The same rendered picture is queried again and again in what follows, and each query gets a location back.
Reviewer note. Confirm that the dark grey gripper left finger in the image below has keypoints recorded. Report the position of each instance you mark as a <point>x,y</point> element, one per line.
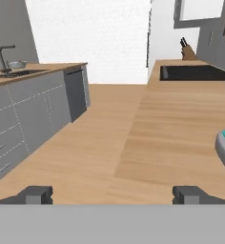
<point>38,194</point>

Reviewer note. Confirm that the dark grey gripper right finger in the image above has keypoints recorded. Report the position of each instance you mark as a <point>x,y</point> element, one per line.
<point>188,194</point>

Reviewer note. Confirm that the grey base cabinet run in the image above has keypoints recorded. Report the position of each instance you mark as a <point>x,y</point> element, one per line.
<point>25,117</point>

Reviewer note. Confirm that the dark grey dishwasher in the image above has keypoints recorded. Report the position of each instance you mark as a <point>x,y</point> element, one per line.
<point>75,93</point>

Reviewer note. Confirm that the black hob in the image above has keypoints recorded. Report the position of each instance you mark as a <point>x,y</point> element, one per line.
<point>194,73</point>

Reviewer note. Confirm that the black sink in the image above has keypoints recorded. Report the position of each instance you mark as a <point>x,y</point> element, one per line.
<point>12,73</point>

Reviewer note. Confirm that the grey metal bowl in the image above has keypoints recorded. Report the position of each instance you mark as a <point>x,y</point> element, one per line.
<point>17,65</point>

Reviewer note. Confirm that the dark grey tap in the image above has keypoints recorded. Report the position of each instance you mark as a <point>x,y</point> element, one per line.
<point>4,58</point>

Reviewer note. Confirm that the wooden knife block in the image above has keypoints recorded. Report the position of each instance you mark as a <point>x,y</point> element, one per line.
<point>188,51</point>

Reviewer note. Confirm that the grey framed window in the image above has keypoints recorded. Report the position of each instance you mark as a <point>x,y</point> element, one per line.
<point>200,11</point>

